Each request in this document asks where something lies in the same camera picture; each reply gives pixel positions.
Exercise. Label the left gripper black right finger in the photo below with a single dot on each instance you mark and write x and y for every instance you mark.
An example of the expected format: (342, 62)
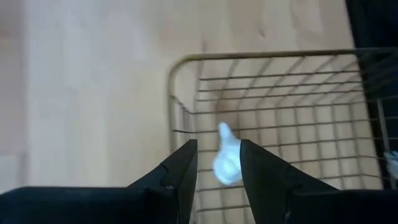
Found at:
(311, 205)

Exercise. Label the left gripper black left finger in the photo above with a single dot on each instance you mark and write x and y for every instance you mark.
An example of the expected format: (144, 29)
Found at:
(93, 205)

